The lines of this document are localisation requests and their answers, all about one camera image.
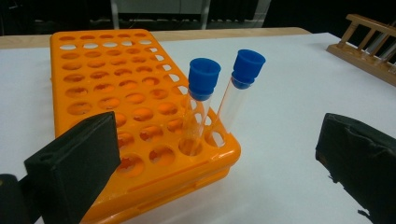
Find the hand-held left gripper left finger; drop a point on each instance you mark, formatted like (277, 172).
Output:
(74, 161)

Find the wooden test tube rack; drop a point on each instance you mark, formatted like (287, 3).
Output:
(355, 56)

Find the orange plastic test tube rack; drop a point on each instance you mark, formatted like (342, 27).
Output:
(102, 77)

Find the white table mat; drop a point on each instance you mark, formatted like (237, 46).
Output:
(280, 124)

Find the grey metal stand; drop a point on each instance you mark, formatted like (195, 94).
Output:
(114, 15)

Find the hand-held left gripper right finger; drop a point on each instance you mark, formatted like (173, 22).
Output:
(364, 155)

